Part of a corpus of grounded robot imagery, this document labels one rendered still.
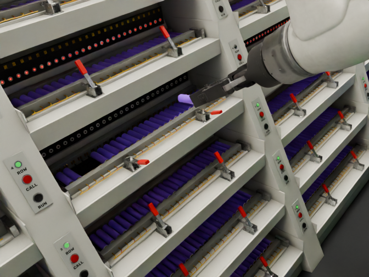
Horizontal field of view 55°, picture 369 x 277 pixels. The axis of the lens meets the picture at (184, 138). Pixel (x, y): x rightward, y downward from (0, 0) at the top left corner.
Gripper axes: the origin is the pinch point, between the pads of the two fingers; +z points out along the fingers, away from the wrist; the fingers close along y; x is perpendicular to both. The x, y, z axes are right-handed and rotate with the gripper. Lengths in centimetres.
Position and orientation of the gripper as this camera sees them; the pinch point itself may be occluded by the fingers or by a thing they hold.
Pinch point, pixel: (206, 94)
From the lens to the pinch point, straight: 75.4
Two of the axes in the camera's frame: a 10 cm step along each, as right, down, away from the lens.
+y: -7.0, 4.7, -5.4
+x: 4.8, 8.7, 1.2
